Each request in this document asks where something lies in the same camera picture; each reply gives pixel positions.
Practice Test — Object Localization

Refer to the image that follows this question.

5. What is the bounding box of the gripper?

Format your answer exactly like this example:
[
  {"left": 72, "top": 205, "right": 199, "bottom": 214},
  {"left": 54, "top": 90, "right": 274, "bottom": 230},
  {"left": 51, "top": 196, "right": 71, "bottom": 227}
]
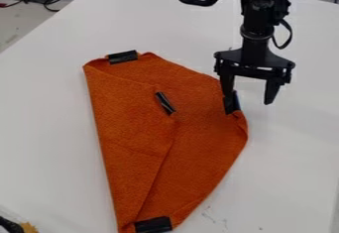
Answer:
[{"left": 213, "top": 39, "right": 297, "bottom": 106}]

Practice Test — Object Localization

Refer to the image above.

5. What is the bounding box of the orange cloth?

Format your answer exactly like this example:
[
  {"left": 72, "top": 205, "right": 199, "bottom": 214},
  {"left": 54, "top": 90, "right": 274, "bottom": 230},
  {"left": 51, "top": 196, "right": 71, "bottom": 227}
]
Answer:
[{"left": 81, "top": 49, "right": 251, "bottom": 233}]

